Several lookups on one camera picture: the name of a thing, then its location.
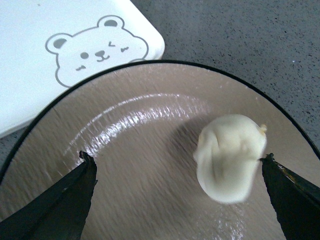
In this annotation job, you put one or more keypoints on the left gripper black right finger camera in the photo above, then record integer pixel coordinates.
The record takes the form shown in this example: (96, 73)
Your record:
(295, 200)

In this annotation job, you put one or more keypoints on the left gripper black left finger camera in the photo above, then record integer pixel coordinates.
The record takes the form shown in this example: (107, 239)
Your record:
(60, 212)

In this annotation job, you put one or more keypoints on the white steamed bun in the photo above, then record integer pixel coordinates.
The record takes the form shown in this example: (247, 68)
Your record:
(227, 157)

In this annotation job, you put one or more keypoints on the beige plate with black rim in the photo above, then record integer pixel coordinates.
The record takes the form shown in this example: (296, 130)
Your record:
(140, 122)

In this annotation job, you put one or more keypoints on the white bear print tray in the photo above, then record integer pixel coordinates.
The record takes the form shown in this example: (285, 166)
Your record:
(48, 46)

